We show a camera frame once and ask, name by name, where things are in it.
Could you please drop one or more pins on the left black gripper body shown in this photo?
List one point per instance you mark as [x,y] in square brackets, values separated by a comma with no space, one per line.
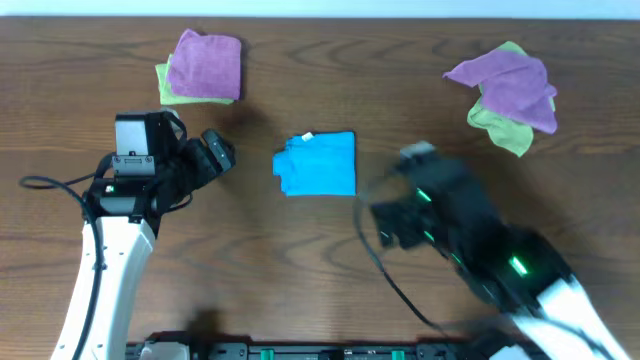
[198,159]

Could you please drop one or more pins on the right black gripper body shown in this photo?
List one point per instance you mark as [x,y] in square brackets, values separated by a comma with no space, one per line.
[417,230]

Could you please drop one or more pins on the blue microfiber cloth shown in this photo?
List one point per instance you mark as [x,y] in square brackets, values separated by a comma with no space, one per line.
[321,164]

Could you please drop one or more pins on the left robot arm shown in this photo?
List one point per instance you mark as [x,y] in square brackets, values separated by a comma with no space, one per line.
[154,168]

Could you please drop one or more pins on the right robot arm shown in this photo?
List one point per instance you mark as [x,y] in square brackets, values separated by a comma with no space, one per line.
[519,272]

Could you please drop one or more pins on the folded green cloth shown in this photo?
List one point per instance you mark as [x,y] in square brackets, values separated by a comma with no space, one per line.
[168,97]

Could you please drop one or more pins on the crumpled green cloth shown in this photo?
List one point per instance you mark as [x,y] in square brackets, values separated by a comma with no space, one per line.
[511,135]

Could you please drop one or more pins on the folded purple cloth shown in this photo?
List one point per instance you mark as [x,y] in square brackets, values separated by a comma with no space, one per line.
[206,66]

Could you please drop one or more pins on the crumpled purple cloth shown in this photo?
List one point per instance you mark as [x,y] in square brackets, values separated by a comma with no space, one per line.
[514,85]

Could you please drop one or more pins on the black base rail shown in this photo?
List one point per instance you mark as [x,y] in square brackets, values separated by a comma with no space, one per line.
[181,345]

